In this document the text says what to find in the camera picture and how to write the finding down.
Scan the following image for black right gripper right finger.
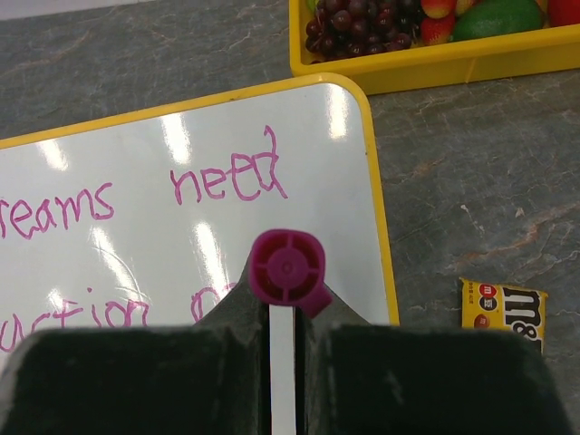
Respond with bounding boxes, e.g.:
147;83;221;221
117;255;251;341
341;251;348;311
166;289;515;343
295;298;573;434

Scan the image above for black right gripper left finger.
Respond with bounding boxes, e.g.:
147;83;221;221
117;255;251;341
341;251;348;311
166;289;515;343
1;285;268;434

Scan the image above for white marker with purple cap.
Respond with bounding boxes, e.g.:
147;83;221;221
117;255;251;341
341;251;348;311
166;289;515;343
246;229;333;434

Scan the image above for orange framed whiteboard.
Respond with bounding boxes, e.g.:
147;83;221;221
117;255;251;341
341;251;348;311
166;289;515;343
1;73;399;356

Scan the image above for yellow candy packet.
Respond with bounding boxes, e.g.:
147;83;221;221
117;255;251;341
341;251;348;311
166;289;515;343
459;277;548;353

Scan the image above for dark purple grape bunch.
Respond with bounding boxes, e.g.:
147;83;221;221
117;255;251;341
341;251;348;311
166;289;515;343
304;0;425;62

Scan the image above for red cherry cluster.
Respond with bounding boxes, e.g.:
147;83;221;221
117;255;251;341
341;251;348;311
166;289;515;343
420;0;479;46

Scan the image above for green apple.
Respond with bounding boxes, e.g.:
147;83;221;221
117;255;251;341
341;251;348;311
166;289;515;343
305;0;318;13

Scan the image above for yellow plastic fruit tray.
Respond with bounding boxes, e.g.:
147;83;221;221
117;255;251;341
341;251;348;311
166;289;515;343
288;1;579;95

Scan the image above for red apple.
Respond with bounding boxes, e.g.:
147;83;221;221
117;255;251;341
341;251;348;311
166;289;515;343
547;0;580;27

